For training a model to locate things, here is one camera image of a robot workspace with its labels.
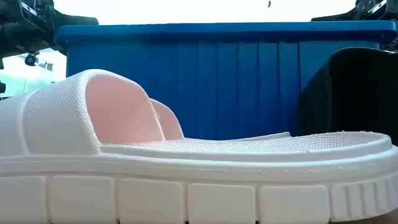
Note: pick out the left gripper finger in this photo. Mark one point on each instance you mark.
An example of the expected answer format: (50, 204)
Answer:
(77, 20)

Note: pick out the pale pink slide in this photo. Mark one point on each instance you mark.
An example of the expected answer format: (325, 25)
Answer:
(186, 199)
(169, 124)

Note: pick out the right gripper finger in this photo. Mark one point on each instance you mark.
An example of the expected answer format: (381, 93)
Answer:
(342, 17)

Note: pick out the small black round knob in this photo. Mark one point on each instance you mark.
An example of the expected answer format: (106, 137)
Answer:
(31, 59)

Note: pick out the blue plastic bin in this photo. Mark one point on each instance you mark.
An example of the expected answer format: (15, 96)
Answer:
(233, 77)

